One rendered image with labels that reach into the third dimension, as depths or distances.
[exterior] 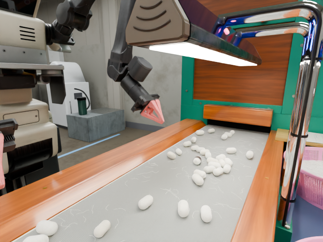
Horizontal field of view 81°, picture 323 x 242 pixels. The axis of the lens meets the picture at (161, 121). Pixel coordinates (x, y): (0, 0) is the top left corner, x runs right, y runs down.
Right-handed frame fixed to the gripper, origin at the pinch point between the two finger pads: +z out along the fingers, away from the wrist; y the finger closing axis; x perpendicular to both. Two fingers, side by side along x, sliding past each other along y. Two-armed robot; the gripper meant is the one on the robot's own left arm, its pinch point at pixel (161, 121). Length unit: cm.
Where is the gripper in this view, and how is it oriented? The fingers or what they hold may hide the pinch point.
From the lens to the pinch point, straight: 62.8
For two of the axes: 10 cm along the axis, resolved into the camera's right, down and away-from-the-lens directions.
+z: 6.3, 7.3, -2.5
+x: -5.5, 6.5, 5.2
